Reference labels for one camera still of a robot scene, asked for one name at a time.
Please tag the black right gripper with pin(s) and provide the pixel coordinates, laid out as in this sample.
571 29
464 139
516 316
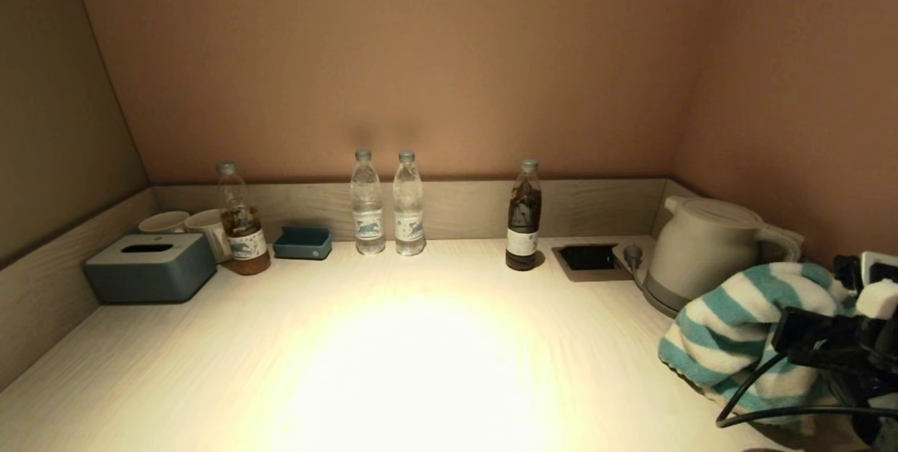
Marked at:
807 333

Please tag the teal white striped towel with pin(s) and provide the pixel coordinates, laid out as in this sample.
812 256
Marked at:
729 326

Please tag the red black right robot arm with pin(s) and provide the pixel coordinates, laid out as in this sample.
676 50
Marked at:
877 361

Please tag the white electric kettle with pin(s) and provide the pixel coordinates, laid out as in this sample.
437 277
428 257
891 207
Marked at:
701 248

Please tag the grey kettle base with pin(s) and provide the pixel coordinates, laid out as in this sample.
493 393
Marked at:
656 303

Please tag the grey kettle power plug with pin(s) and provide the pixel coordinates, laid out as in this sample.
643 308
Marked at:
632 254

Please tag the black recessed socket panel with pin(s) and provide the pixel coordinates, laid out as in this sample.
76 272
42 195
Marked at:
586 257

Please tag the dark tea bottle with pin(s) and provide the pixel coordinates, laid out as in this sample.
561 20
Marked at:
523 227

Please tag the clear water bottle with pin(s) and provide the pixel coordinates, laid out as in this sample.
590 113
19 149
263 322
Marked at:
367 220
408 220

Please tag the small blue tray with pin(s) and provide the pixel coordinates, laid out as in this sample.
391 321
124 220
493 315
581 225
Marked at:
302 247

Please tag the amber tea bottle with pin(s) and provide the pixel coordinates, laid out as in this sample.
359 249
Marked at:
245 245

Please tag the white mug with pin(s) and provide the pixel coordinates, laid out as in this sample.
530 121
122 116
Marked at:
165 222
209 226

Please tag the grey-blue tissue box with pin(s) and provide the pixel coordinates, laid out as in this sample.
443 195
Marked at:
151 275

